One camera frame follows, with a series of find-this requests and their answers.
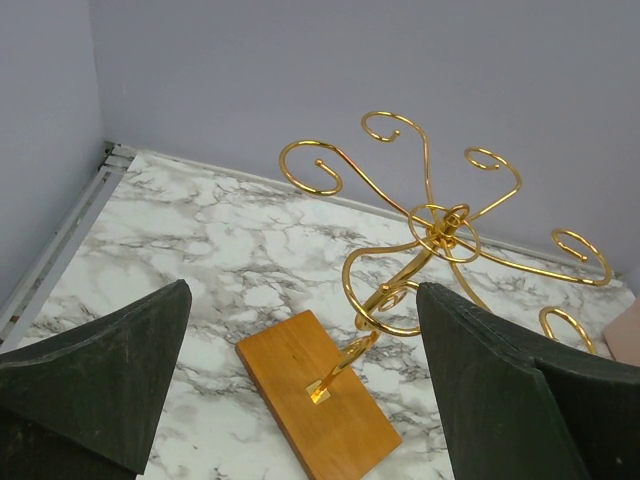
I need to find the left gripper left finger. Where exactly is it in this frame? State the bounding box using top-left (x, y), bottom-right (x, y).
top-left (1, 280), bottom-right (192, 479)

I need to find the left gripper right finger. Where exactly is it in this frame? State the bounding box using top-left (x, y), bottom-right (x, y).
top-left (416, 282), bottom-right (639, 479)

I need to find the wooden rack base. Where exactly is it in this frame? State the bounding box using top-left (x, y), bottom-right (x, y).
top-left (236, 310), bottom-right (402, 479)

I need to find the pink plastic storage box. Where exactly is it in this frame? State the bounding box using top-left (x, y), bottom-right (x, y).
top-left (603, 297), bottom-right (640, 367)

